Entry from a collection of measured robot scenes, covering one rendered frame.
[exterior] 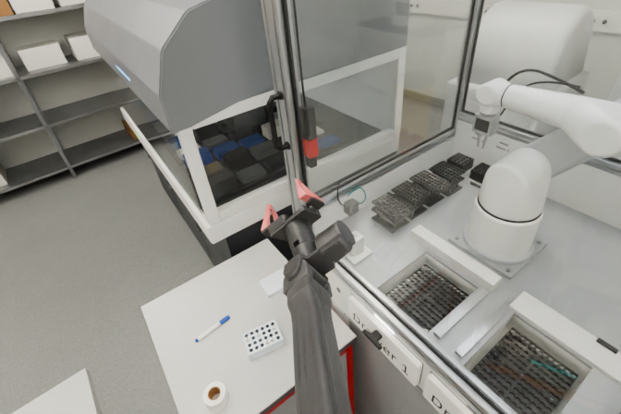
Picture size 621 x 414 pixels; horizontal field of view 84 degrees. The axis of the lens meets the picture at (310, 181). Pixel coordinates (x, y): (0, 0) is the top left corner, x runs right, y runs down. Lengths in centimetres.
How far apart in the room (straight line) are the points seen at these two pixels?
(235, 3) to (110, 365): 204
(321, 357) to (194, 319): 102
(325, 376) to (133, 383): 197
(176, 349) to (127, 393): 97
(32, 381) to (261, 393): 171
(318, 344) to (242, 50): 107
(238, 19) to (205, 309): 107
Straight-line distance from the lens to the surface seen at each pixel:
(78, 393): 150
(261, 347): 131
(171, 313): 152
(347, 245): 65
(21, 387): 274
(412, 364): 110
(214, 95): 133
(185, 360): 138
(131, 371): 242
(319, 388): 45
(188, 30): 127
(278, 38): 94
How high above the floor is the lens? 189
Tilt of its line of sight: 35 degrees down
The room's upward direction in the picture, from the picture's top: 6 degrees counter-clockwise
